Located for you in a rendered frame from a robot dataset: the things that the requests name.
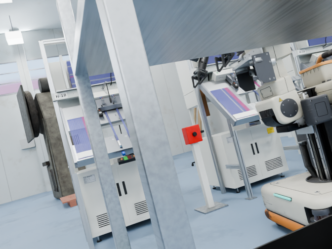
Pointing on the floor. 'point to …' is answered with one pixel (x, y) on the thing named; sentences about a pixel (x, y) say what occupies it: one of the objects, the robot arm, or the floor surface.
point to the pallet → (71, 199)
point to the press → (35, 128)
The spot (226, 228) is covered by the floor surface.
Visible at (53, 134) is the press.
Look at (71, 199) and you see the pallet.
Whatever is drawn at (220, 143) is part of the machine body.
